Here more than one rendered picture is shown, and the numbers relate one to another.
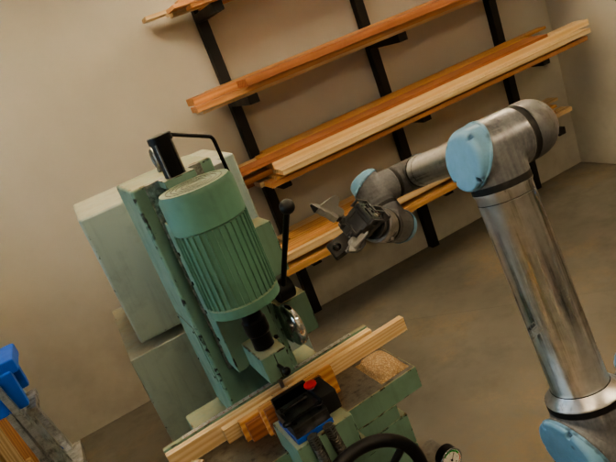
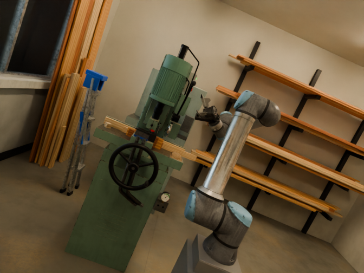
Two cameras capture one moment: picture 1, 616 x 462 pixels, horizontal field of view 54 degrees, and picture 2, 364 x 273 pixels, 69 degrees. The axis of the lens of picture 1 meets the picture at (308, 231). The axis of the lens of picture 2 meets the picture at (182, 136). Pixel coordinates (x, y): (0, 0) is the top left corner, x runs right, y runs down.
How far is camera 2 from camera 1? 0.74 m
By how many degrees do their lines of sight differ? 17
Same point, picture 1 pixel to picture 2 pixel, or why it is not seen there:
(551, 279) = (231, 147)
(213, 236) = (169, 72)
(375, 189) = (225, 117)
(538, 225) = (241, 130)
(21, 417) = (90, 91)
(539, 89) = (338, 201)
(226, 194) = (182, 66)
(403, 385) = (175, 163)
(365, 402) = (160, 154)
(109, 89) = (201, 64)
